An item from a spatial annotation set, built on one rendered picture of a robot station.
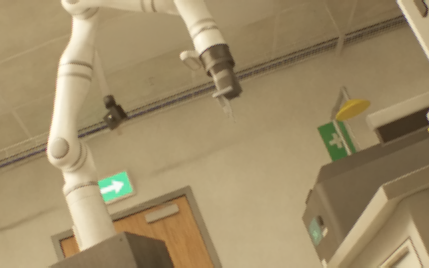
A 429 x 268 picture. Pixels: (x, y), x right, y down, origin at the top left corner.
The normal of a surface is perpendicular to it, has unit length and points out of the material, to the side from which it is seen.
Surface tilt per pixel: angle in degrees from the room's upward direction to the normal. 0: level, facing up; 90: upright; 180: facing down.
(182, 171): 90
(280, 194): 90
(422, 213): 90
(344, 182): 90
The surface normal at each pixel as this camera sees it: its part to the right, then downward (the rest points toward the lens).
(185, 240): -0.02, -0.35
